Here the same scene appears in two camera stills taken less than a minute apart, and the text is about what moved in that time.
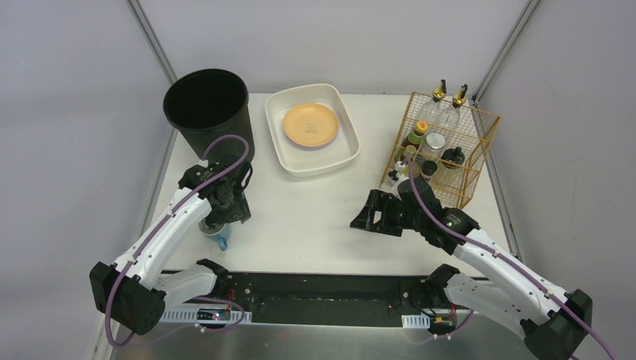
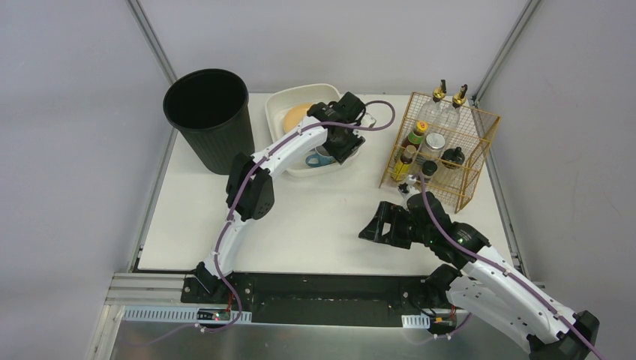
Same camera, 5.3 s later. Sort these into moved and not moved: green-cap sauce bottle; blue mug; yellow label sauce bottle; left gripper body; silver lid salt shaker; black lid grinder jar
Moved: left gripper body; blue mug
Not moved: green-cap sauce bottle; yellow label sauce bottle; black lid grinder jar; silver lid salt shaker
